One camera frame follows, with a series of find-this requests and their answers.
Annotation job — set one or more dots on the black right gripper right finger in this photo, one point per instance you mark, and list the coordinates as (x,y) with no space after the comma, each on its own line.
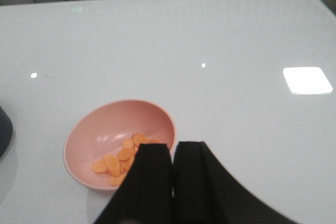
(205,192)

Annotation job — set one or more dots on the dark blue saucepan purple handle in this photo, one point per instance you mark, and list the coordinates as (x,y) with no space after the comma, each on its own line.
(6,132)

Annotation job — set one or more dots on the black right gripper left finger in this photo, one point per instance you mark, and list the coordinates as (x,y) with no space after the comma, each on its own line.
(145,195)

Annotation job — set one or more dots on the orange ham slice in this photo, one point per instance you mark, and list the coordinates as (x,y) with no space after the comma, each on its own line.
(125,154)
(99,167)

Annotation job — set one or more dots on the pink bowl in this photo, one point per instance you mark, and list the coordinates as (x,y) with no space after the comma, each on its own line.
(103,131)

